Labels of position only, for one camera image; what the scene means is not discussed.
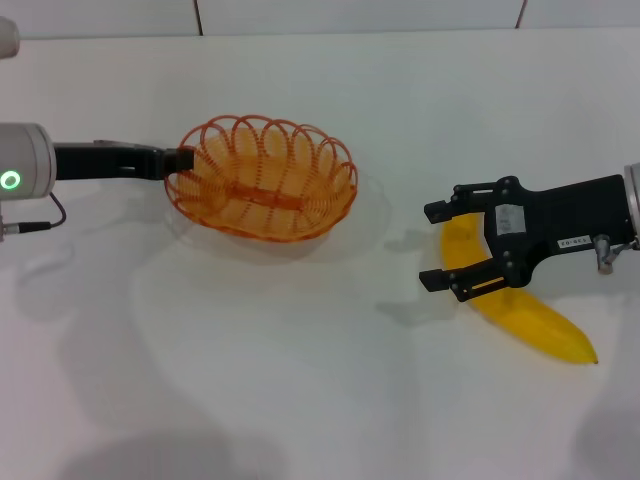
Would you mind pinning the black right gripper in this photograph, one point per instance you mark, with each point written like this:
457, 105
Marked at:
560, 220

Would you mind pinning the yellow banana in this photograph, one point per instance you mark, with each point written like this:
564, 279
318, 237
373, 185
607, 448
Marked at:
530, 320

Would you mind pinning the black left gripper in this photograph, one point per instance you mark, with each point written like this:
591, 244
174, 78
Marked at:
110, 162

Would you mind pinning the silver right connector plug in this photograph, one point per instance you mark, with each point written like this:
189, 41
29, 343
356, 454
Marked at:
604, 255

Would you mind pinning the orange woven plastic basket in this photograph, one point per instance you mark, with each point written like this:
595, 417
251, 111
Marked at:
260, 200

